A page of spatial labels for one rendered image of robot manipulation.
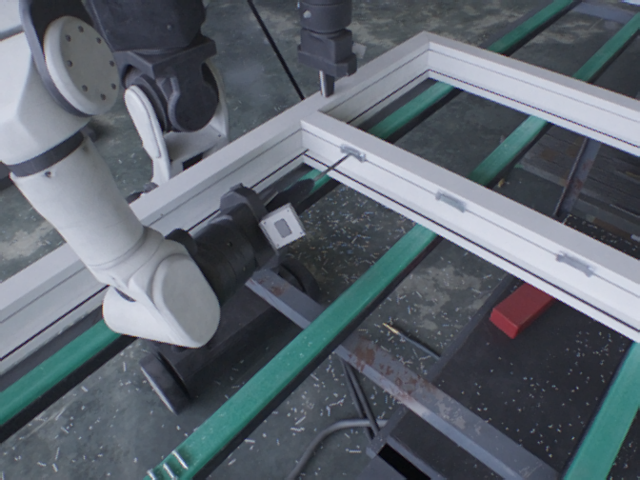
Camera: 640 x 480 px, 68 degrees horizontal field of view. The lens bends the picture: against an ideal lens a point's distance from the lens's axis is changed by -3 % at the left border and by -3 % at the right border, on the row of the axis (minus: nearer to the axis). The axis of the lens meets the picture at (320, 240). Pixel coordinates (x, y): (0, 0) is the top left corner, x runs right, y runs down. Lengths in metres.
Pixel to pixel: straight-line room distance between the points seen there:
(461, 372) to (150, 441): 0.98
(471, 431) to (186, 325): 0.36
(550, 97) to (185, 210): 0.74
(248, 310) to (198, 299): 1.01
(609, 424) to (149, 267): 0.53
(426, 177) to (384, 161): 0.07
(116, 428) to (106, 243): 1.22
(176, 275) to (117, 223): 0.07
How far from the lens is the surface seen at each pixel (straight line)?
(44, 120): 0.43
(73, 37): 0.44
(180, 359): 1.44
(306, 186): 0.74
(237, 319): 1.50
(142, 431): 1.62
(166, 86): 0.95
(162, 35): 0.86
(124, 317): 0.56
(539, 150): 1.99
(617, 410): 0.67
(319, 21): 0.85
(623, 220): 1.34
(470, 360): 0.97
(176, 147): 1.06
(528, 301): 1.04
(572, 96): 1.08
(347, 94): 0.97
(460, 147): 2.50
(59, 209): 0.46
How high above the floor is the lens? 1.40
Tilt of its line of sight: 46 degrees down
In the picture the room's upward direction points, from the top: 2 degrees counter-clockwise
